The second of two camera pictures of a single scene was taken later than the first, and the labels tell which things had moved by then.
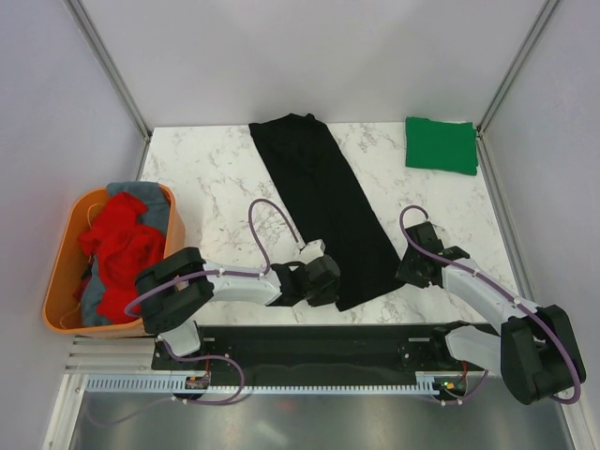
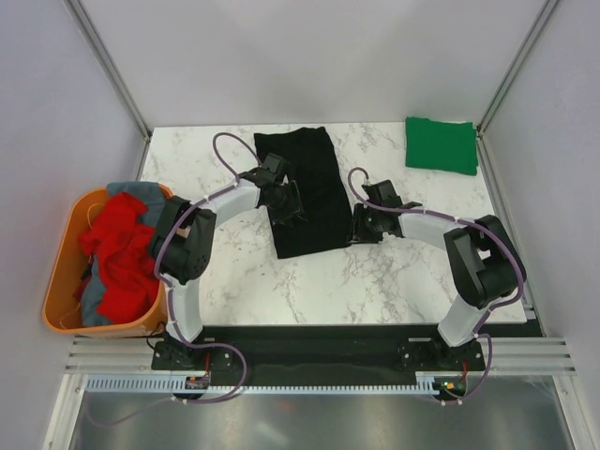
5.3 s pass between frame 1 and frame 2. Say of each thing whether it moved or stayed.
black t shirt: moved
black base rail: stayed
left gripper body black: moved
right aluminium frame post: stayed
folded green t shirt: stayed
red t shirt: stayed
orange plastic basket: stayed
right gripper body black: moved
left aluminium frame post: stayed
